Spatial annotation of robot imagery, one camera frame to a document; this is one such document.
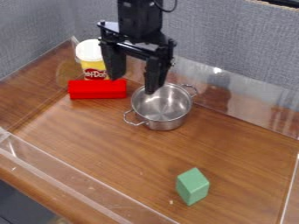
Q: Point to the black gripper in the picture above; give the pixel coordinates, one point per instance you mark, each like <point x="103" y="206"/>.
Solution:
<point x="153" y="49"/>

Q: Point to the green foam block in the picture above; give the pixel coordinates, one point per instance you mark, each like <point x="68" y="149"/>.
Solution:
<point x="192" y="186"/>

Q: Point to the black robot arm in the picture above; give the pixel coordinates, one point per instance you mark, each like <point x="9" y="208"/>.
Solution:
<point x="135" y="36"/>

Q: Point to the yellow Play-Doh can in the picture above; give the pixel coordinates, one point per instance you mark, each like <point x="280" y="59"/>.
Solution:
<point x="88" y="54"/>

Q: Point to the red rectangular block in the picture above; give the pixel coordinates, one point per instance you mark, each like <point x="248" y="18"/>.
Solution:
<point x="96" y="89"/>

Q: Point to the small steel pot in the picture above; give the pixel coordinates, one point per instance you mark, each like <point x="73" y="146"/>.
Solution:
<point x="160" y="111"/>

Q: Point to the clear acrylic table barrier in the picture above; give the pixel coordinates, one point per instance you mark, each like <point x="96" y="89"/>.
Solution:
<point x="103" y="172"/>

